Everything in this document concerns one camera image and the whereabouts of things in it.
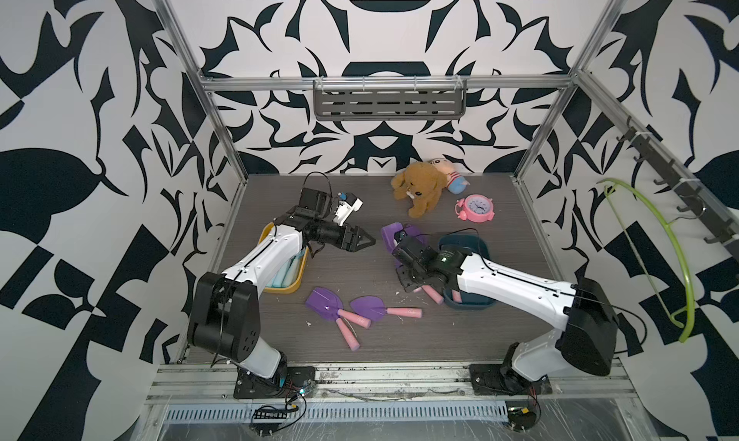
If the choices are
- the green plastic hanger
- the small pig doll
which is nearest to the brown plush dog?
the small pig doll

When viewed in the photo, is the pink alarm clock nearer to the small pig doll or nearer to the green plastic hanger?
the small pig doll

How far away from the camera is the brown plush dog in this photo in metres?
0.98

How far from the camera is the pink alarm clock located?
3.51 ft

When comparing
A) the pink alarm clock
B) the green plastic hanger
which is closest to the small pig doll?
the pink alarm clock

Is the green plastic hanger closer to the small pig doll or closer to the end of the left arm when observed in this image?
the small pig doll

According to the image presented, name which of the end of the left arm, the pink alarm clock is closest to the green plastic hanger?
the pink alarm clock

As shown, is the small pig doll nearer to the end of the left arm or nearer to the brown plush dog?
the brown plush dog

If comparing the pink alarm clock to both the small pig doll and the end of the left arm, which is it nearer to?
the small pig doll

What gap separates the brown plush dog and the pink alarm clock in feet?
0.31

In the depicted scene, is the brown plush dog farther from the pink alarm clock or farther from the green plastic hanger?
the green plastic hanger

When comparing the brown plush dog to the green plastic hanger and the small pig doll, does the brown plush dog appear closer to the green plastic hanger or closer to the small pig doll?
the small pig doll

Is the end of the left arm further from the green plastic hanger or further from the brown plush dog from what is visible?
the green plastic hanger

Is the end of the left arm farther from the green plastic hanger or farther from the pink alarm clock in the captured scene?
the green plastic hanger
